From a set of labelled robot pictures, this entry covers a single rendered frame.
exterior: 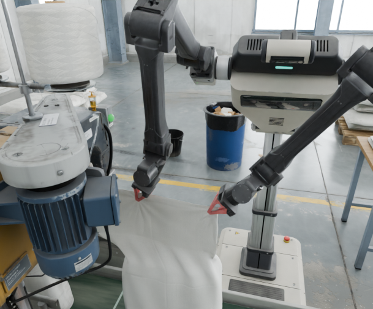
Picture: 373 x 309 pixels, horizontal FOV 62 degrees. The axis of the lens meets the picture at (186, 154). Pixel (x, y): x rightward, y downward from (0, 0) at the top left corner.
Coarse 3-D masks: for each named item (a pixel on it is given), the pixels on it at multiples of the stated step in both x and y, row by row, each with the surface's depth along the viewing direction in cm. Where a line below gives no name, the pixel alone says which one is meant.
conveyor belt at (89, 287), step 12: (84, 276) 165; (96, 276) 165; (72, 288) 158; (84, 288) 158; (96, 288) 158; (108, 288) 158; (120, 288) 158; (84, 300) 152; (96, 300) 151; (108, 300) 151; (120, 300) 151
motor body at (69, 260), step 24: (24, 192) 66; (48, 192) 66; (72, 192) 66; (24, 216) 68; (48, 216) 67; (72, 216) 70; (48, 240) 70; (72, 240) 71; (96, 240) 78; (48, 264) 72; (72, 264) 73
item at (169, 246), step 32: (128, 192) 111; (128, 224) 118; (160, 224) 112; (192, 224) 107; (128, 256) 117; (160, 256) 114; (192, 256) 112; (128, 288) 121; (160, 288) 115; (192, 288) 111
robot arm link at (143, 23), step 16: (144, 0) 69; (160, 0) 68; (176, 0) 70; (144, 16) 67; (160, 16) 66; (176, 16) 77; (144, 32) 68; (160, 32) 68; (176, 32) 82; (176, 48) 101; (192, 48) 96; (208, 48) 102; (208, 64) 108
